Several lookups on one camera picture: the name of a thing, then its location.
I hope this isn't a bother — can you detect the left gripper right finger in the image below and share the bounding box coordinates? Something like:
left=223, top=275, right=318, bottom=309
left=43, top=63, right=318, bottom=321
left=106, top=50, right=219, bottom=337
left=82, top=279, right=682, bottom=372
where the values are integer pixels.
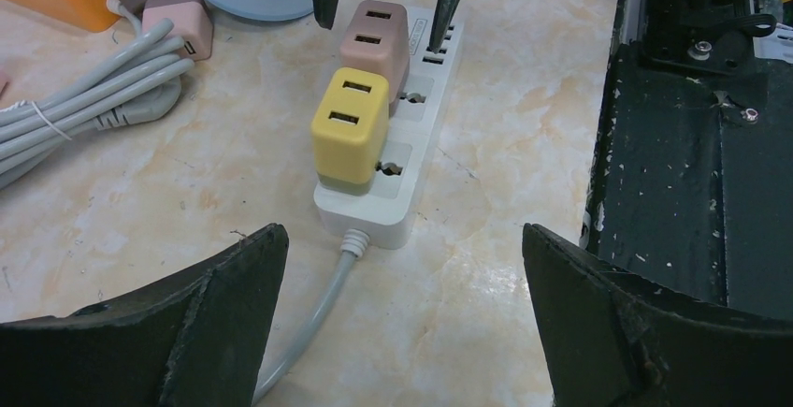
left=522, top=224, right=792, bottom=406

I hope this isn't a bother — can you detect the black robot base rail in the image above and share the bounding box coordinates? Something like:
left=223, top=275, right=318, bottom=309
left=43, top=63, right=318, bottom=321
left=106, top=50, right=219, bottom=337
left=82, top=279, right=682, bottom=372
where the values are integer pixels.
left=580, top=0, right=792, bottom=320

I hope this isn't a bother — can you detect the yellow USB charger plug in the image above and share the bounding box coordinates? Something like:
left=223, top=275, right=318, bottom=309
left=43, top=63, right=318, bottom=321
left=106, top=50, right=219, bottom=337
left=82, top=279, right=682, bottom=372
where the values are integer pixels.
left=310, top=66, right=390, bottom=194

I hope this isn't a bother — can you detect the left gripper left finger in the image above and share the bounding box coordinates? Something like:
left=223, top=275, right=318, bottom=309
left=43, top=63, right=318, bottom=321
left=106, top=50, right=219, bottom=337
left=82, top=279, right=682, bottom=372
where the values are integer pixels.
left=1, top=224, right=289, bottom=406

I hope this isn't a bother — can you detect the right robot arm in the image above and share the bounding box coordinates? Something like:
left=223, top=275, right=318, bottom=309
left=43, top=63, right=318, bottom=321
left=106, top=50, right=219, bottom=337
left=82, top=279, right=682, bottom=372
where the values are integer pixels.
left=312, top=0, right=777, bottom=75

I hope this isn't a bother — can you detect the white power strip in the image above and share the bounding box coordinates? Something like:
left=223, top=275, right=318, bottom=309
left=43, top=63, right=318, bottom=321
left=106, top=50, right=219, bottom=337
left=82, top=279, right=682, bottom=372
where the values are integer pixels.
left=313, top=7, right=465, bottom=249

